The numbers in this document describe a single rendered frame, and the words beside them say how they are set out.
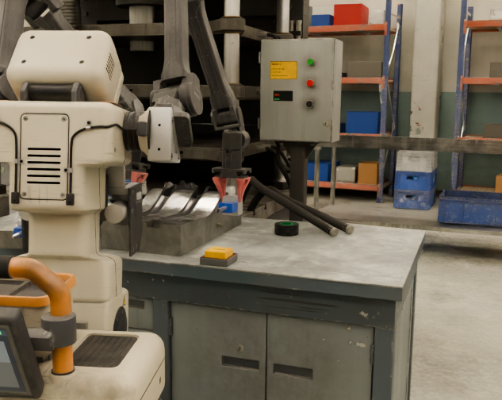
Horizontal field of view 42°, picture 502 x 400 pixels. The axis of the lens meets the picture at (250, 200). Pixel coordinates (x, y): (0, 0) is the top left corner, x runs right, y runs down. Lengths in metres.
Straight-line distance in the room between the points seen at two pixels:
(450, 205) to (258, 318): 3.72
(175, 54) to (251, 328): 0.77
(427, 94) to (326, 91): 5.52
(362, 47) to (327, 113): 6.01
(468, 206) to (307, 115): 2.97
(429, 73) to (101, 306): 6.90
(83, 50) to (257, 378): 1.00
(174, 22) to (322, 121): 1.10
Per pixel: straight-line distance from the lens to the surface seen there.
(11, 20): 1.81
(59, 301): 1.06
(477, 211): 5.38
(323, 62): 2.56
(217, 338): 1.87
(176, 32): 1.59
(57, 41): 1.47
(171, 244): 1.86
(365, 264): 1.81
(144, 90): 2.77
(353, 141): 5.24
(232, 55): 2.54
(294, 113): 2.59
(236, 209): 1.90
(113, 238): 1.95
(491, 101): 8.25
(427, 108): 8.04
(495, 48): 8.27
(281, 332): 1.80
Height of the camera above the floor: 1.26
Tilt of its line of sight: 9 degrees down
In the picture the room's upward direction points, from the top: 1 degrees clockwise
